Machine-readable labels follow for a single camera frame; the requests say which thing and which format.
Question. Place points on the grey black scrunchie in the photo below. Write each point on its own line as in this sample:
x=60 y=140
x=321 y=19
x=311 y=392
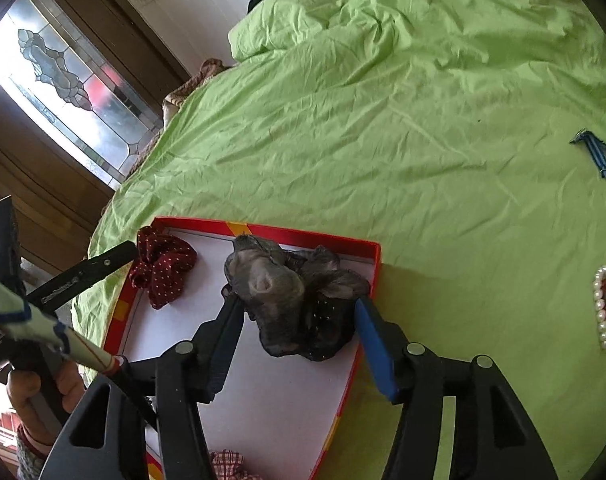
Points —
x=288 y=305

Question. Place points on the wooden door frame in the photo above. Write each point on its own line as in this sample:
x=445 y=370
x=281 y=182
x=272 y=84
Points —
x=138 y=25

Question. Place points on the red cardboard box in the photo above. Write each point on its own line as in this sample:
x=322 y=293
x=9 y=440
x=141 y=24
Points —
x=263 y=410

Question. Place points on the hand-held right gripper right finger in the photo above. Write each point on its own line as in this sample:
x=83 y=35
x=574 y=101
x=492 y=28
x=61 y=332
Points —
x=378 y=352

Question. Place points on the dark red dotted scrunchie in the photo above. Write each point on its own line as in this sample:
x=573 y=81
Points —
x=160 y=267

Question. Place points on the person's left hand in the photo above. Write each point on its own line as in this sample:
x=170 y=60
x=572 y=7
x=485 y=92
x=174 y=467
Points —
x=20 y=395

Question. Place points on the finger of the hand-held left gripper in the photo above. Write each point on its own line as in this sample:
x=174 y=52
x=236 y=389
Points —
x=83 y=272

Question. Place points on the red checked scrunchie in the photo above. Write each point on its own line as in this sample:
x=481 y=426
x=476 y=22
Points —
x=228 y=465

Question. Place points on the person's left forearm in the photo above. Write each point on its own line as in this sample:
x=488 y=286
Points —
x=30 y=455

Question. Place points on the stained glass window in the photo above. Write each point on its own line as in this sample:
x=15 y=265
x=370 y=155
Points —
x=68 y=70

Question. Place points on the green bed sheet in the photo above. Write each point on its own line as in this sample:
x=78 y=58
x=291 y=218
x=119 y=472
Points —
x=383 y=135

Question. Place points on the white wrapped stick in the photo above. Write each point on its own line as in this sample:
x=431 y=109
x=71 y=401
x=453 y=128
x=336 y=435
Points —
x=38 y=322

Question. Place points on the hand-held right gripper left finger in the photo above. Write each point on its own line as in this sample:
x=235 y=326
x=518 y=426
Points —
x=224 y=342

